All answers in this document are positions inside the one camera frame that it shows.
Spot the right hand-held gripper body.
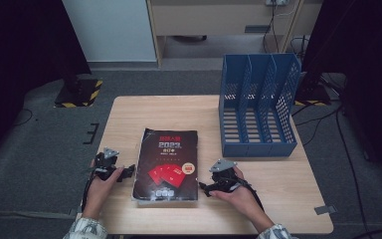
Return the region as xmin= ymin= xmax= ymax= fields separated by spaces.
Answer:
xmin=208 ymin=158 xmax=243 ymax=193

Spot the person's right hand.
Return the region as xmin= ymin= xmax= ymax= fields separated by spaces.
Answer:
xmin=209 ymin=165 xmax=270 ymax=225

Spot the blue plastic file rack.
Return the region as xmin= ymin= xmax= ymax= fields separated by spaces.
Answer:
xmin=218 ymin=53 xmax=302 ymax=158

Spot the left hand-held gripper cable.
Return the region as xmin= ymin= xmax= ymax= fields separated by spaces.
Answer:
xmin=80 ymin=168 xmax=97 ymax=212

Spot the black hanging cable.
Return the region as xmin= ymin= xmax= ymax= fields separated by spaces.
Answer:
xmin=262 ymin=3 xmax=282 ymax=54

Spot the black curtain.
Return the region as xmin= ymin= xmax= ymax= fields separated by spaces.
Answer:
xmin=0 ymin=0 xmax=93 ymax=167
xmin=301 ymin=0 xmax=382 ymax=190

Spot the black striped stand base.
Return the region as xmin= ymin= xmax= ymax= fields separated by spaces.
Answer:
xmin=53 ymin=74 xmax=103 ymax=109
xmin=293 ymin=71 xmax=333 ymax=108

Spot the person's left hand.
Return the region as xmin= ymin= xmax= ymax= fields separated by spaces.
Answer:
xmin=83 ymin=162 xmax=125 ymax=217

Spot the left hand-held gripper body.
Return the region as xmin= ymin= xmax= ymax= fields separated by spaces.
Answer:
xmin=91 ymin=146 xmax=127 ymax=183

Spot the beige wooden desk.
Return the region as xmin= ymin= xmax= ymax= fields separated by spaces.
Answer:
xmin=145 ymin=0 xmax=324 ymax=69

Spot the right hand-held gripper cable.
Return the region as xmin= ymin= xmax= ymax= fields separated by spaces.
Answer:
xmin=238 ymin=178 xmax=266 ymax=213

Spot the long black floor cable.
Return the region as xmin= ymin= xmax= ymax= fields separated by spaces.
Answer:
xmin=335 ymin=108 xmax=371 ymax=235

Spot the white partition panel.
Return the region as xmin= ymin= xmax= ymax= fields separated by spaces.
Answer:
xmin=61 ymin=0 xmax=157 ymax=64

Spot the thin black floor cable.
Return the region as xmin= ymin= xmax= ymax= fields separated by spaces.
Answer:
xmin=12 ymin=108 xmax=34 ymax=127

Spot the hand-held gripper cable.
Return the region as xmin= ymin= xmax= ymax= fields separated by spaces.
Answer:
xmin=238 ymin=178 xmax=266 ymax=213
xmin=80 ymin=168 xmax=97 ymax=212

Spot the black magazine with red print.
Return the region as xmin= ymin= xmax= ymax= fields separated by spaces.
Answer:
xmin=131 ymin=127 xmax=200 ymax=204

